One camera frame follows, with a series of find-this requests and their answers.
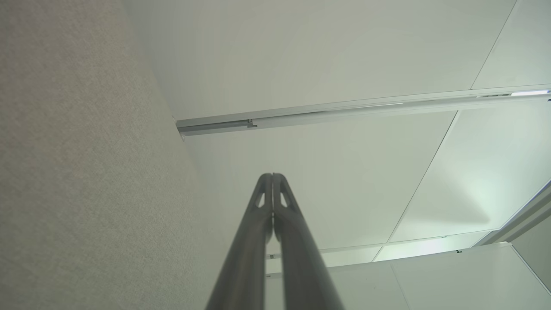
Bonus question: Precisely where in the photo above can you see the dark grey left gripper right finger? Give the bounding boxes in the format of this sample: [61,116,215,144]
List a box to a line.
[273,173,345,310]

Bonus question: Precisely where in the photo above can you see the white ceiling light rail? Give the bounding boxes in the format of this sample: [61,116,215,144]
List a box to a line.
[176,84,551,136]

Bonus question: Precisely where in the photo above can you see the grey metal beam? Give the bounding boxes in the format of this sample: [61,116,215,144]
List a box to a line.
[474,179,551,247]

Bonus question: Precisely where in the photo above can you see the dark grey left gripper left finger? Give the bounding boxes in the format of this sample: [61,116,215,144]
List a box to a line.
[206,174,273,310]

